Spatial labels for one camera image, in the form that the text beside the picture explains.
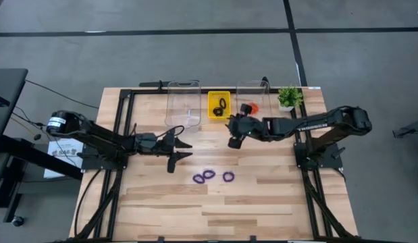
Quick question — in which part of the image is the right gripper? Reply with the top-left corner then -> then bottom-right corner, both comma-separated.
227,103 -> 269,149

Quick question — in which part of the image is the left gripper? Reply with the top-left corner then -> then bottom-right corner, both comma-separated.
136,128 -> 193,173

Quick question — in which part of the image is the yellow plastic basket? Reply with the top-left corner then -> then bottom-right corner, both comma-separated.
207,90 -> 232,121

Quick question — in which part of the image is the clear plastic bin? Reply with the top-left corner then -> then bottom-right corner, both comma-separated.
235,80 -> 275,132
164,80 -> 202,129

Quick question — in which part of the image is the green plant in white pot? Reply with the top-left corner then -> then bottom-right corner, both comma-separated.
278,86 -> 304,113

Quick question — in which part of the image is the white printed paper sheet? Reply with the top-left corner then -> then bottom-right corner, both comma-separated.
43,137 -> 88,179

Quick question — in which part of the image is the black stand foot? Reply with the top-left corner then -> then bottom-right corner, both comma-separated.
392,117 -> 418,139

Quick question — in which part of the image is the black desk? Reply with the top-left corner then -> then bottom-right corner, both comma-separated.
0,68 -> 83,223

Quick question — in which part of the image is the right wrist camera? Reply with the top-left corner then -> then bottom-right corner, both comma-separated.
244,117 -> 260,131

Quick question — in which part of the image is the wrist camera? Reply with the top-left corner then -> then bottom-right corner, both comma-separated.
244,117 -> 260,131
137,132 -> 159,146

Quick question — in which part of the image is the black camera cable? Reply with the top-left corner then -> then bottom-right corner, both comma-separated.
156,125 -> 185,139

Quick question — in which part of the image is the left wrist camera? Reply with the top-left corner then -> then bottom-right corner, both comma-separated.
137,132 -> 159,146

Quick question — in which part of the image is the black aluminium table frame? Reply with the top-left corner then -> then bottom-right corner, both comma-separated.
68,76 -> 360,243

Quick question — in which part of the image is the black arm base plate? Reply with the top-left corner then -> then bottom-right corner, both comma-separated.
294,142 -> 344,169
76,141 -> 129,171

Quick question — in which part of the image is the thick black cable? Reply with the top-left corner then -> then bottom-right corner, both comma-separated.
73,168 -> 105,237

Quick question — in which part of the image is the thin black cable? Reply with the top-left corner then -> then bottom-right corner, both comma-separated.
25,79 -> 100,110

